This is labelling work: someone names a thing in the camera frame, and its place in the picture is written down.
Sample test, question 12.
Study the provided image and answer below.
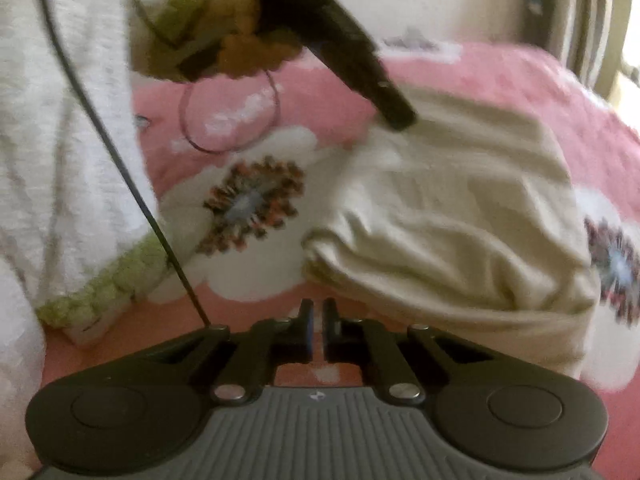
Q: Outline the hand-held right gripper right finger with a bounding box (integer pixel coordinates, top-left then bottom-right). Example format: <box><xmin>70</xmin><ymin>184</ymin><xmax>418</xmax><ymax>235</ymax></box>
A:
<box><xmin>324</xmin><ymin>299</ymin><xmax>496</xmax><ymax>406</ymax></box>

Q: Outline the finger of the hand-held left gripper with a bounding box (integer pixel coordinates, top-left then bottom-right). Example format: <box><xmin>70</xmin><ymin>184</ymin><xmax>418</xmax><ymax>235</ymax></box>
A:
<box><xmin>350</xmin><ymin>57</ymin><xmax>418</xmax><ymax>131</ymax></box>

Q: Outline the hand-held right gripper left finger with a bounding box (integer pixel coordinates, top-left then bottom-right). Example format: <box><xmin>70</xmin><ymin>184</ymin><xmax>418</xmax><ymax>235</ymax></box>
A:
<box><xmin>140</xmin><ymin>299</ymin><xmax>316</xmax><ymax>405</ymax></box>

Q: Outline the beige cloth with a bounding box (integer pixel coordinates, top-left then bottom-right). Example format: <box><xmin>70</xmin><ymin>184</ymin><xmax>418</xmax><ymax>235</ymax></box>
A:
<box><xmin>300</xmin><ymin>82</ymin><xmax>603</xmax><ymax>381</ymax></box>

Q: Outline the person's left hand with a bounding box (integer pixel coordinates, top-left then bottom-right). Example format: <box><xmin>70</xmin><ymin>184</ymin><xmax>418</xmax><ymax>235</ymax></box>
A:
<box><xmin>207</xmin><ymin>0</ymin><xmax>303</xmax><ymax>78</ymax></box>

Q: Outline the pink floral blanket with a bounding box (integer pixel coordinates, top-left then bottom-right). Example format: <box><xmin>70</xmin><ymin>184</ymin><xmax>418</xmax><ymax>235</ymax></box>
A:
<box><xmin>42</xmin><ymin>35</ymin><xmax>640</xmax><ymax>396</ymax></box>

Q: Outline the dark box with blue label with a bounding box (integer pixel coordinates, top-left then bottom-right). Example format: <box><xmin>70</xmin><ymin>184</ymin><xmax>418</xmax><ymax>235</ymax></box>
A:
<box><xmin>525</xmin><ymin>0</ymin><xmax>558</xmax><ymax>33</ymax></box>

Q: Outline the beige curtain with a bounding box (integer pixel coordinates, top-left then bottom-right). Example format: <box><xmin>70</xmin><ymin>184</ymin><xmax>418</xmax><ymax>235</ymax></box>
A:
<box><xmin>550</xmin><ymin>0</ymin><xmax>631</xmax><ymax>91</ymax></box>

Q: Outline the purple cord loop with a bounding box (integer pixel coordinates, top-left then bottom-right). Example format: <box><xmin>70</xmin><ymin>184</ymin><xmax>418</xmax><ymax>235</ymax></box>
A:
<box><xmin>179</xmin><ymin>67</ymin><xmax>281</xmax><ymax>155</ymax></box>

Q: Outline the black cable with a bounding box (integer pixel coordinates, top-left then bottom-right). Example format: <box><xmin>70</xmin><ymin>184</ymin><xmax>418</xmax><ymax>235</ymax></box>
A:
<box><xmin>32</xmin><ymin>0</ymin><xmax>211</xmax><ymax>330</ymax></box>

